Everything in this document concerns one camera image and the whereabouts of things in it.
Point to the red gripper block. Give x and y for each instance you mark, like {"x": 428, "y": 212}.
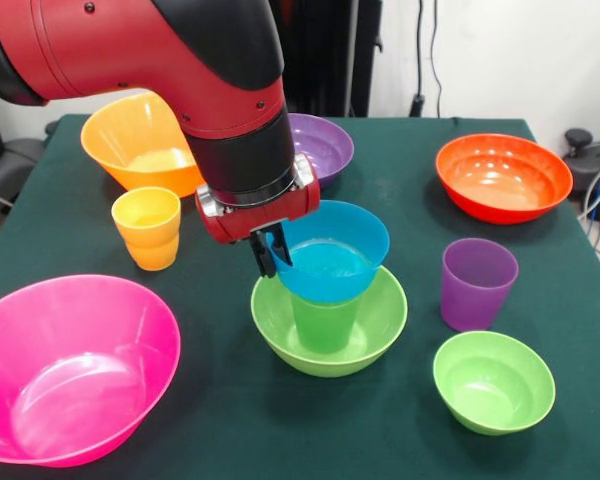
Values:
{"x": 260, "y": 217}

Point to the blue plastic bowl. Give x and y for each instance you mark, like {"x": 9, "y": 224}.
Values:
{"x": 330, "y": 275}

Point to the green plastic cup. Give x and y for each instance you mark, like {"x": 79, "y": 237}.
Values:
{"x": 325, "y": 325}

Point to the purple plastic bowl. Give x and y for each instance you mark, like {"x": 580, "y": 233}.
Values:
{"x": 325, "y": 145}

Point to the red plastic bowl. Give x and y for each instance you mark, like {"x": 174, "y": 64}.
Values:
{"x": 505, "y": 195}

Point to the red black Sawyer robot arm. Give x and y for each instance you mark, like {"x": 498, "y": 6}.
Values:
{"x": 155, "y": 50}

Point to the yellow plastic cup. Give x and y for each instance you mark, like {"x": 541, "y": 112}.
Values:
{"x": 147, "y": 240}

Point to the large green plastic bowl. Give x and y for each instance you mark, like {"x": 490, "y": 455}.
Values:
{"x": 380, "y": 330}

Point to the orange plastic bowl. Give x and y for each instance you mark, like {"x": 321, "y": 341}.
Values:
{"x": 125, "y": 150}

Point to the dark green table cloth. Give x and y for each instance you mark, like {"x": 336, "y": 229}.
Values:
{"x": 300, "y": 450}

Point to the purple plastic cup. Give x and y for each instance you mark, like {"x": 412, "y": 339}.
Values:
{"x": 475, "y": 300}

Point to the large pink plastic bowl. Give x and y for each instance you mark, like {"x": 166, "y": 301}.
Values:
{"x": 75, "y": 380}

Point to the small green plastic bowl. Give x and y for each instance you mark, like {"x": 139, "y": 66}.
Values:
{"x": 492, "y": 395}

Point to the black pedestal leg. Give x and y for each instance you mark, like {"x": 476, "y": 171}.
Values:
{"x": 20, "y": 160}
{"x": 585, "y": 170}

